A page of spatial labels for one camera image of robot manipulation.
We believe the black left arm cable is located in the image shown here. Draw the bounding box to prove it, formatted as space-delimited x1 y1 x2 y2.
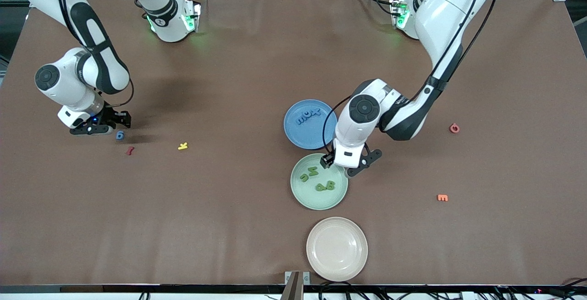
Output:
322 0 500 158

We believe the pale green plate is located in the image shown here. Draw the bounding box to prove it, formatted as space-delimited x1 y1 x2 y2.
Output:
290 153 349 211

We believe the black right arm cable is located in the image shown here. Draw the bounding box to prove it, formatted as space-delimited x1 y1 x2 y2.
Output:
53 0 134 108

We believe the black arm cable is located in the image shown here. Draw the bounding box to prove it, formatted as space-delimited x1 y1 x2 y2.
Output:
322 0 500 158
53 0 134 108

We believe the blue plate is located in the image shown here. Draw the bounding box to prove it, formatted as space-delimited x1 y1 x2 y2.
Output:
283 99 338 150

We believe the pale pink plate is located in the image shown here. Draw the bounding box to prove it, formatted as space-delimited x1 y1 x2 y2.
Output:
306 217 368 282

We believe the grey metal bracket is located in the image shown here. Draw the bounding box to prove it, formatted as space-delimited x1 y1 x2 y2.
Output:
284 271 311 300

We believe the brown table mat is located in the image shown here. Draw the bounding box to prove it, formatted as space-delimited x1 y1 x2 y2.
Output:
0 0 587 287

